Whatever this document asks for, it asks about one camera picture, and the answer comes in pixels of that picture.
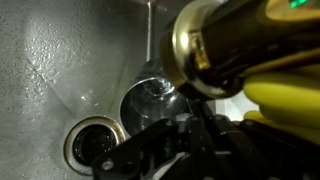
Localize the yellow rubber gloves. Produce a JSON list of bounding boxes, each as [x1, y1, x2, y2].
[[232, 47, 320, 146]]

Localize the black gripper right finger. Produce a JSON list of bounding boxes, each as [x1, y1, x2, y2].
[[186, 99, 320, 180]]

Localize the stainless steel cup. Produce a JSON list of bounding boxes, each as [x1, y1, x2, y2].
[[118, 59, 191, 138]]

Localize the stainless steel sink basin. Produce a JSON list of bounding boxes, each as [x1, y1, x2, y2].
[[0, 0, 234, 180]]

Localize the sink drain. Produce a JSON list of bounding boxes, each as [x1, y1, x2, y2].
[[62, 114, 127, 176]]

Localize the gold spring kitchen faucet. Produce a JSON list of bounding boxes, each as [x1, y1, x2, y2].
[[159, 0, 320, 100]]

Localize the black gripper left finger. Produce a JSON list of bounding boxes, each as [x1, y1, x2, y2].
[[91, 117, 178, 180]]

